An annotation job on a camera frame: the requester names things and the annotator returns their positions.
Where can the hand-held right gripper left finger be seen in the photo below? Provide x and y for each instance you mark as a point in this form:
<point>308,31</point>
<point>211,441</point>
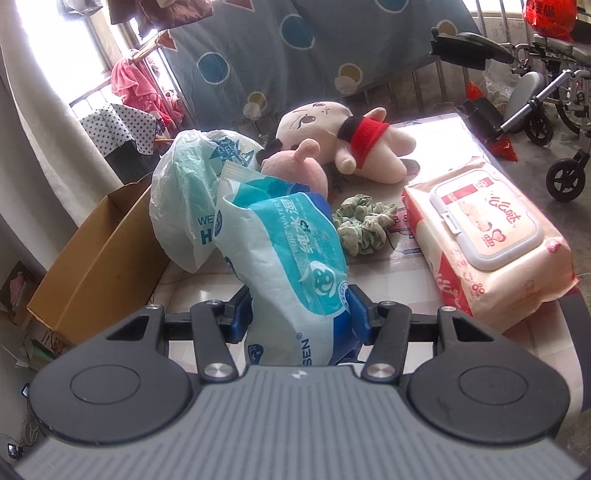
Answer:
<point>240,318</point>

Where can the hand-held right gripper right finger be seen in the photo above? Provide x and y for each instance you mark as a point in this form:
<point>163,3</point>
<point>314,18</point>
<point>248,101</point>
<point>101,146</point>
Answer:
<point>360,318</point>

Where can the blue wet wipes pack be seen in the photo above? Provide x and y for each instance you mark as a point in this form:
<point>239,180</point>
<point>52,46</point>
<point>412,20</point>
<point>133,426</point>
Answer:
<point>286,258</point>

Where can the brown cardboard box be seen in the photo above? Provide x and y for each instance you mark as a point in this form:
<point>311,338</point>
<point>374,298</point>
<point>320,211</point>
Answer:
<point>92,267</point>

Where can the green scrunchie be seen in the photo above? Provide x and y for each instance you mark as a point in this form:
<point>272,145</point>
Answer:
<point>364,226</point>

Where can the white green plastic bag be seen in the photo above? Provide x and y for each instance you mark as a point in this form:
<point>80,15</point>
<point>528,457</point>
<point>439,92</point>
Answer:
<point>184,207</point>

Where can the pink red wet wipes pack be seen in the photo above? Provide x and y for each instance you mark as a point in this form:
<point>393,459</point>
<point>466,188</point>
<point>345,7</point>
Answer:
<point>489,249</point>

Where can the pink plush toy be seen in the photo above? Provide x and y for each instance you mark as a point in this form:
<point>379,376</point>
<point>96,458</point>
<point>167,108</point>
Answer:
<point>295,168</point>

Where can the beige plush doll red band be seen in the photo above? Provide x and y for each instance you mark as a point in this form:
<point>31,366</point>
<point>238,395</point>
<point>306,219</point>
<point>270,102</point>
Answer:
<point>351,138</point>

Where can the red plastic wrapper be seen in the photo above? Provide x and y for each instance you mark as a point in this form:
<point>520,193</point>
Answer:
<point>503,150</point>

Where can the black white polka dot cloth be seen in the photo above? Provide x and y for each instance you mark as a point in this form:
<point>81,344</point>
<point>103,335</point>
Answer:
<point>120,129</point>

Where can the pink garment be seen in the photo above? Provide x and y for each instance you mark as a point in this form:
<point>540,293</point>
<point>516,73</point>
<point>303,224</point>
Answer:
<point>138,87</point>

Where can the grey blue dotted blanket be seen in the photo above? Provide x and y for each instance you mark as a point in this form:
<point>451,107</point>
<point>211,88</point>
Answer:
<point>286,60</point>

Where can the grey leg rest pad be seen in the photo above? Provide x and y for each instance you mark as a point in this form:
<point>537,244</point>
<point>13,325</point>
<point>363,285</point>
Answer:
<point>524,99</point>

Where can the wheelchair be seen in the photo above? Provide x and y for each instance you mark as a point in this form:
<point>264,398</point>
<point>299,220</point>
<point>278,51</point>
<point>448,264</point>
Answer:
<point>568,138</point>

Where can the beige curtain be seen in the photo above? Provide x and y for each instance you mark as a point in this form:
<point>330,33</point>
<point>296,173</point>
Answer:
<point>37,115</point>

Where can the black padded armrest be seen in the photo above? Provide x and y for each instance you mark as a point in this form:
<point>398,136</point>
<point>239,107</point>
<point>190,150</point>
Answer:
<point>466,46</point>

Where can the brown hanging garment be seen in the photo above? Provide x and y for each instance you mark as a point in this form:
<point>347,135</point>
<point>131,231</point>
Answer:
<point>138,11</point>

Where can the red plastic bag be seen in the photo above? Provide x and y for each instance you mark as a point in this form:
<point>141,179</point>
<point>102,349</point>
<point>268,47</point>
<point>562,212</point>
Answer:
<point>549,16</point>

